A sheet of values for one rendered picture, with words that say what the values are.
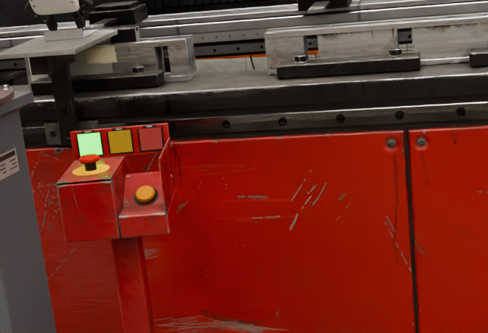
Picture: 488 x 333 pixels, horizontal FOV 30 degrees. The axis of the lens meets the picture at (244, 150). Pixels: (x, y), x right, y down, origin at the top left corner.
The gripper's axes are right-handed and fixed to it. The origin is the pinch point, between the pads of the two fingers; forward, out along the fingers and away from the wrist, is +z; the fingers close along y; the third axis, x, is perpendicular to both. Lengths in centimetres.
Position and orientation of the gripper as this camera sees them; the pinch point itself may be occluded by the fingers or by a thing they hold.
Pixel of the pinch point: (66, 24)
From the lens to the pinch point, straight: 203.8
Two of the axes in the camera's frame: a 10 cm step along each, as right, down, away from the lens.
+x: -0.1, 8.2, -5.7
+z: 1.4, 5.6, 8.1
